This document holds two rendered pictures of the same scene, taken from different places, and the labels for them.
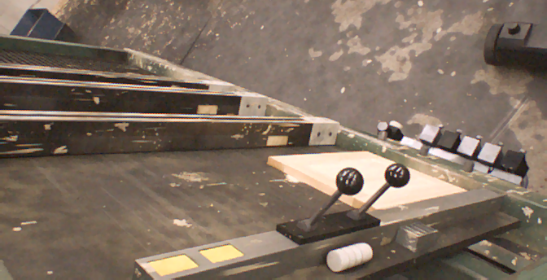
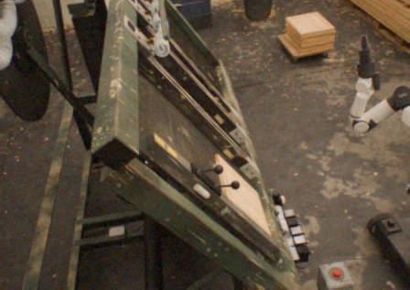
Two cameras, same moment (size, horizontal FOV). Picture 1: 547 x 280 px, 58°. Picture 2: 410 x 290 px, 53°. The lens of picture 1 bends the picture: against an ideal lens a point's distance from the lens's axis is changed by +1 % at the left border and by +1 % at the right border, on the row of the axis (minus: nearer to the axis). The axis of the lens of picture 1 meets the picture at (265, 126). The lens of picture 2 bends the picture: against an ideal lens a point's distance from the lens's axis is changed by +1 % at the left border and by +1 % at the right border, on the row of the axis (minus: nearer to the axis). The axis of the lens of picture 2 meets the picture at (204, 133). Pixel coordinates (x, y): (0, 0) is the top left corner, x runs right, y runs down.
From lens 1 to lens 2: 94 cm
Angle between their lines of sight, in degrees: 10
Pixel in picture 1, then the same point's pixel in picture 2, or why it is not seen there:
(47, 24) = (203, 6)
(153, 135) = (188, 109)
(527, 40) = (391, 233)
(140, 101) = (198, 92)
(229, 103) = (229, 124)
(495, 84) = (361, 240)
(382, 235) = (218, 200)
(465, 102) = (339, 233)
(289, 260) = (185, 172)
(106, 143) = (173, 97)
